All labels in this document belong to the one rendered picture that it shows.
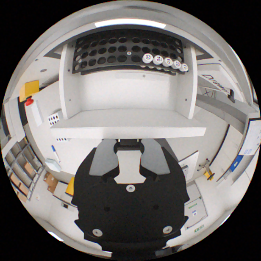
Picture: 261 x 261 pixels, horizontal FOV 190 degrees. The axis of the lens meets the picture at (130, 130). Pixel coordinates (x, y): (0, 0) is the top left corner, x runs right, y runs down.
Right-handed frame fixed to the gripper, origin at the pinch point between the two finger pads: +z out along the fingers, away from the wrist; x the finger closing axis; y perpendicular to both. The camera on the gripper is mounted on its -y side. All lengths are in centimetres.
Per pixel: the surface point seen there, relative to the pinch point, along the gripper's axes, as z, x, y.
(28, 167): 18, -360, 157
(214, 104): 43, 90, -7
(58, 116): 10.7, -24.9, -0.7
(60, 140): 11.3, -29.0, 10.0
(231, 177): -39, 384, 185
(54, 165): 11, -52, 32
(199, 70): 4.6, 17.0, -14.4
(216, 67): -1.4, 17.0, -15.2
